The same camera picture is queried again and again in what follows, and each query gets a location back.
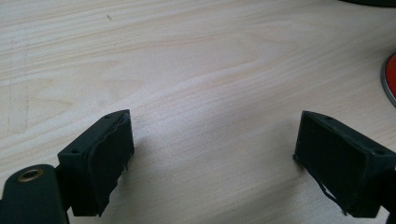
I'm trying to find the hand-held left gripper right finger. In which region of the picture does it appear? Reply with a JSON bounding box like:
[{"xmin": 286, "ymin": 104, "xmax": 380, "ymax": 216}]
[{"xmin": 292, "ymin": 110, "xmax": 396, "ymax": 218}]

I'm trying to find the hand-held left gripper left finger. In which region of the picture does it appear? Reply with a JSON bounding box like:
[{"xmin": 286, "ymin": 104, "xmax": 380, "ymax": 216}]
[{"xmin": 57, "ymin": 108, "xmax": 135, "ymax": 217}]

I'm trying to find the red snack can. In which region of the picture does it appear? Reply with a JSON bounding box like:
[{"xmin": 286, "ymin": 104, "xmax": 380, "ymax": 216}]
[{"xmin": 380, "ymin": 51, "xmax": 396, "ymax": 109}]

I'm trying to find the dark object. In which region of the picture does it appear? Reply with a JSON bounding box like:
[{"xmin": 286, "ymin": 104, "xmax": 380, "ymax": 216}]
[{"xmin": 338, "ymin": 0, "xmax": 396, "ymax": 8}]

